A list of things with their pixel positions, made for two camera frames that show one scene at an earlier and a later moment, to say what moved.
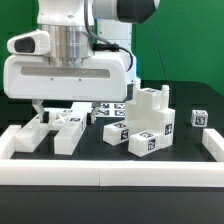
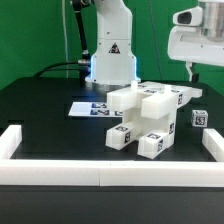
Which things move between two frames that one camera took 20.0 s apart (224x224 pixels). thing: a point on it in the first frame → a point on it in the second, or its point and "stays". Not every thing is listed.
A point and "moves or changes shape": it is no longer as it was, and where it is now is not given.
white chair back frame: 70,125 → 156,98
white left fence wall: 7,141 stays
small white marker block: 115,133 moves or changes shape
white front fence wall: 112,173 stays
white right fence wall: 214,143 stays
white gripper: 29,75 → 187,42
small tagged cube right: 199,118 stays
